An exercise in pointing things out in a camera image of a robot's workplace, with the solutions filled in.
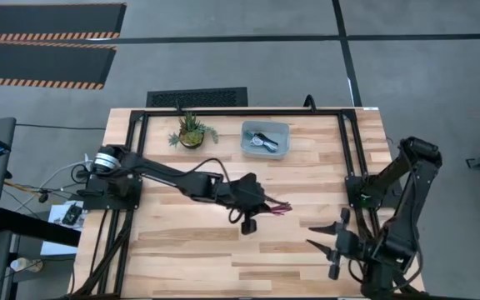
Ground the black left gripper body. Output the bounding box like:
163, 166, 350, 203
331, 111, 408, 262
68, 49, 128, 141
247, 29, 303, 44
227, 194, 270, 236

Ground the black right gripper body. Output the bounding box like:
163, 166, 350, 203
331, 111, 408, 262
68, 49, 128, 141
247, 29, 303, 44
327, 207, 375, 281

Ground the white USB cable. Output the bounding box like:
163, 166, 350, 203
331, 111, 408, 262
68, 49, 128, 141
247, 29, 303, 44
249, 136, 279, 153

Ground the black USB cable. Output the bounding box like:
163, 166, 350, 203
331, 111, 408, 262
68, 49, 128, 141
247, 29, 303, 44
254, 132, 281, 148

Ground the white plastic bin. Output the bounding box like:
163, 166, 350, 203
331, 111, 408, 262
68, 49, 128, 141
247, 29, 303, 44
239, 120, 291, 161

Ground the potted succulent plant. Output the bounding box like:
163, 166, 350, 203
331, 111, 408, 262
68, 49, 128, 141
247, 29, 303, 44
167, 111, 220, 150

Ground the black floor vent grate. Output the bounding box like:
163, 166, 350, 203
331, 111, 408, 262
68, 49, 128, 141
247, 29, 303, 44
146, 86, 249, 108

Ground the small black handheld device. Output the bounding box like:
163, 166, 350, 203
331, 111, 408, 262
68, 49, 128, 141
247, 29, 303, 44
61, 202, 84, 227

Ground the white paper sheet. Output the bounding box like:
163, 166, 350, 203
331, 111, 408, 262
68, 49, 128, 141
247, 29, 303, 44
40, 199, 86, 257

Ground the black monitor stand bar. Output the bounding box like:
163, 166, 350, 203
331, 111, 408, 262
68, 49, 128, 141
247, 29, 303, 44
0, 207, 82, 248

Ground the pale plastic bottle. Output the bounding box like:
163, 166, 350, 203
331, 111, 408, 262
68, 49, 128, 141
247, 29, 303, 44
9, 257, 43, 274

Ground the black hazard-striped floor mat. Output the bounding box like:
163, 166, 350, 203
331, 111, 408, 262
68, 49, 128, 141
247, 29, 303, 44
0, 40, 118, 91
0, 2, 128, 43

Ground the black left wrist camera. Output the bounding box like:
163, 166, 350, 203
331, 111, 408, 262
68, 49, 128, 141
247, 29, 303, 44
237, 172, 265, 200

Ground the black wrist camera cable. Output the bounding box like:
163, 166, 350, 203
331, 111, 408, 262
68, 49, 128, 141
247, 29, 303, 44
227, 205, 245, 225

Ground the black aluminium table frame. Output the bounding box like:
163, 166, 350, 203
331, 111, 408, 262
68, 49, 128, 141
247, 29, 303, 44
69, 107, 391, 300

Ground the white power cable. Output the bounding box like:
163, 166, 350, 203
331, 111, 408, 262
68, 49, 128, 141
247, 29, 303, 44
14, 153, 96, 212

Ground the thin black floor cable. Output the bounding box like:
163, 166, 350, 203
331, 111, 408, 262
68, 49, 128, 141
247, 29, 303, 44
14, 122, 108, 132

